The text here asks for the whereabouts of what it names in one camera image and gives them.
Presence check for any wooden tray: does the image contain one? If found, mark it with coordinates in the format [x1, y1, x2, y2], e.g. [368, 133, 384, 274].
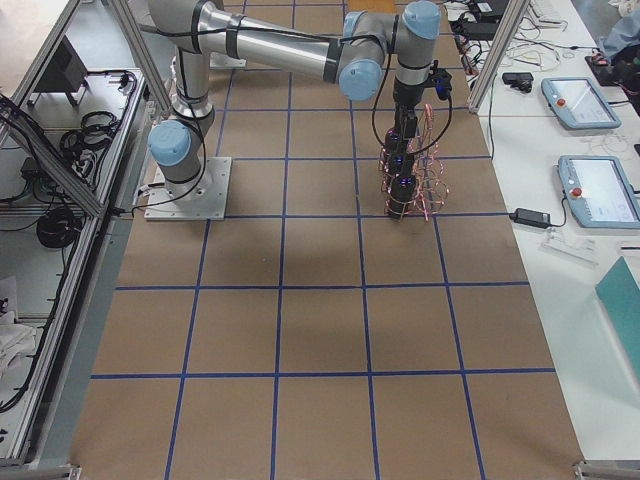
[347, 0, 396, 13]

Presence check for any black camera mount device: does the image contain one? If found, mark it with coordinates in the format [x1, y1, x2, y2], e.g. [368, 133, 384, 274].
[502, 72, 533, 93]

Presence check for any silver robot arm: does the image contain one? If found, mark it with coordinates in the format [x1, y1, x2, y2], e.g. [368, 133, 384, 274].
[148, 1, 440, 203]

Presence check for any teach pendant near person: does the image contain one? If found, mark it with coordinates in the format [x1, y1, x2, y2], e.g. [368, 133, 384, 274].
[541, 77, 621, 130]

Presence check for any dark wine bottle carried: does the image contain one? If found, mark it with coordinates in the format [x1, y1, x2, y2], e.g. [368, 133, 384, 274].
[382, 139, 413, 182]

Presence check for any teal folder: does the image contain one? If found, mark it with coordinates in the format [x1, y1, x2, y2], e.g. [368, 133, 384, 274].
[596, 257, 639, 379]

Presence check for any dark wine bottle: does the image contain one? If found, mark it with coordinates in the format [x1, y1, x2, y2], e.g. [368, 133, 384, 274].
[387, 174, 416, 219]
[384, 127, 401, 152]

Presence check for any dark wine bottle rear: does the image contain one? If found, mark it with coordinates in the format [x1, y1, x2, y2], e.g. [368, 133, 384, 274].
[384, 127, 401, 152]

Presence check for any small black power adapter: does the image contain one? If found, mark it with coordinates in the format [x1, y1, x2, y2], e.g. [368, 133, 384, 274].
[509, 208, 551, 229]

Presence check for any dark wine bottle front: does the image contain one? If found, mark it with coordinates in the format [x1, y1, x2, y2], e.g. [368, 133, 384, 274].
[387, 174, 416, 219]

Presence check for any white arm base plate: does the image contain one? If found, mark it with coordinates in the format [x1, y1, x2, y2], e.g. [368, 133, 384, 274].
[144, 157, 232, 221]
[210, 52, 247, 70]

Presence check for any copper wire bottle basket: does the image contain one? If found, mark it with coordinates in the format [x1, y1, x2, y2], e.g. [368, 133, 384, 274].
[379, 103, 449, 220]

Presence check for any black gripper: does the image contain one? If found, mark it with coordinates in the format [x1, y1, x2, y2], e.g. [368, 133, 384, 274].
[393, 71, 427, 140]

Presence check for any aluminium frame post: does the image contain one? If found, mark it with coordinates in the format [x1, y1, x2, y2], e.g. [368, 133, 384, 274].
[468, 0, 529, 114]

